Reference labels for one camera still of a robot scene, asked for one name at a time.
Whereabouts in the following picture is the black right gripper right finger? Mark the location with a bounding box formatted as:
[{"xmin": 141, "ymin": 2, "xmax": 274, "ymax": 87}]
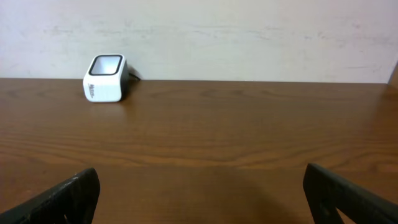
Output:
[{"xmin": 303, "ymin": 163, "xmax": 397, "ymax": 224}]

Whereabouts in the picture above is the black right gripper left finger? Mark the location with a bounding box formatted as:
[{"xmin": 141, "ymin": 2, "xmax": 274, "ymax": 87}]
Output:
[{"xmin": 1, "ymin": 168, "xmax": 100, "ymax": 224}]

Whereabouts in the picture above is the white barcode scanner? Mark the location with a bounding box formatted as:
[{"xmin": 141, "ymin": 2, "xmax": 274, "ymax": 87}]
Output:
[{"xmin": 83, "ymin": 54, "xmax": 129, "ymax": 103}]

